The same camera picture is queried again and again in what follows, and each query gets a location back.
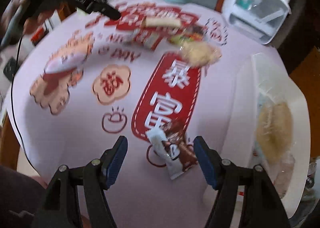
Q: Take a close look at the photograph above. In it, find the beige cracker sandwich packet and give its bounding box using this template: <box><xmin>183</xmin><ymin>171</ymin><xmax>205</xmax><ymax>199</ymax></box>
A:
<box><xmin>141</xmin><ymin>17</ymin><xmax>182</xmax><ymax>28</ymax></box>

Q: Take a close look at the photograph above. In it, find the green seaweed snack packet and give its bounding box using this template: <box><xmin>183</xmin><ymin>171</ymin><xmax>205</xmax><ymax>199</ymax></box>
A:
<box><xmin>168</xmin><ymin>34</ymin><xmax>194</xmax><ymax>46</ymax></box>

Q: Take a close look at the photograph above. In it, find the puffed rice ball packet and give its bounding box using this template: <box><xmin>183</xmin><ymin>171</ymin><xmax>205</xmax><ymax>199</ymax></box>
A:
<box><xmin>180</xmin><ymin>41</ymin><xmax>222</xmax><ymax>68</ymax></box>

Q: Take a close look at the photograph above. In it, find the person left hand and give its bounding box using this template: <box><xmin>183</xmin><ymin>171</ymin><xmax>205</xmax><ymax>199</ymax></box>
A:
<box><xmin>1</xmin><ymin>0</ymin><xmax>56</xmax><ymax>37</ymax></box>

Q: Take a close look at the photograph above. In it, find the white countertop sterilizer box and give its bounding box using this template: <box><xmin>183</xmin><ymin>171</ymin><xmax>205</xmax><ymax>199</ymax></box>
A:
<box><xmin>221</xmin><ymin>0</ymin><xmax>291</xmax><ymax>45</ymax></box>

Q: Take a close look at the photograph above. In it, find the large pale biscuit packet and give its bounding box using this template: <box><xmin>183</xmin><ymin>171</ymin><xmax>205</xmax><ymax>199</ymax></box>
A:
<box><xmin>255</xmin><ymin>94</ymin><xmax>293</xmax><ymax>165</ymax></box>

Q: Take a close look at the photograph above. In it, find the white plastic storage bin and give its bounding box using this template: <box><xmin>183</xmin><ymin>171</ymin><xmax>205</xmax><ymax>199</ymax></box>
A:
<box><xmin>220</xmin><ymin>53</ymin><xmax>311</xmax><ymax>217</ymax></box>

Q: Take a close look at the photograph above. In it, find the dark dried fruit packet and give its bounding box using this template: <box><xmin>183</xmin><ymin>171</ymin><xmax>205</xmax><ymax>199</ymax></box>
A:
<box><xmin>186</xmin><ymin>24</ymin><xmax>207</xmax><ymax>41</ymax></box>

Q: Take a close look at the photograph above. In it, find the red cookies snack packet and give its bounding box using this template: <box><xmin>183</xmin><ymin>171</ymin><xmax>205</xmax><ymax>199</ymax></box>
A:
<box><xmin>127</xmin><ymin>29</ymin><xmax>164</xmax><ymax>51</ymax></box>

